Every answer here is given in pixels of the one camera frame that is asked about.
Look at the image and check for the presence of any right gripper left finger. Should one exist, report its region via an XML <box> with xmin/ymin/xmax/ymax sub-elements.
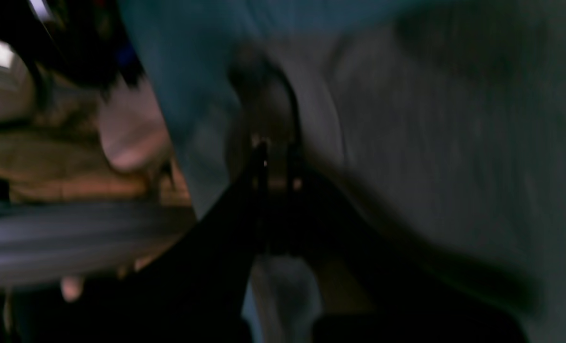
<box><xmin>15</xmin><ymin>144</ymin><xmax>266</xmax><ymax>343</ymax></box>

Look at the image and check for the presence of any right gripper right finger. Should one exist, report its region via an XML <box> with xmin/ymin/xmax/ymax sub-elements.
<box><xmin>286</xmin><ymin>143</ymin><xmax>533</xmax><ymax>343</ymax></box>

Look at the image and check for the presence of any dark grey T-shirt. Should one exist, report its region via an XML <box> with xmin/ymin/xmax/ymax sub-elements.
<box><xmin>231</xmin><ymin>0</ymin><xmax>566</xmax><ymax>343</ymax></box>

